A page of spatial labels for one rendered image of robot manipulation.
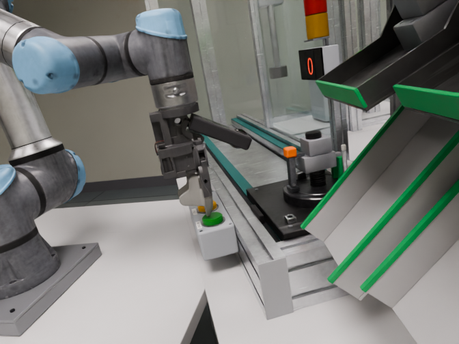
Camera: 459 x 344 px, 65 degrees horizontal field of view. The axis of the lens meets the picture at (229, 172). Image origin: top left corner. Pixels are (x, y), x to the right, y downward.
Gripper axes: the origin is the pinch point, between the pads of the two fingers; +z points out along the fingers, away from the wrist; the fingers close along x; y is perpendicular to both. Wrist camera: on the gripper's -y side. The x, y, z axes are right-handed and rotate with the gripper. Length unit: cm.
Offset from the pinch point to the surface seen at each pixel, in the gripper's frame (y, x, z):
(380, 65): -19.7, 26.0, -22.8
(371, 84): -13.1, 34.5, -22.2
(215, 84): -22, -103, -16
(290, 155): -16.2, 2.5, -7.4
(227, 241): -1.5, 3.5, 5.9
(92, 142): 85, -369, 39
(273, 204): -12.0, 1.2, 1.8
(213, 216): -0.2, 0.5, 1.6
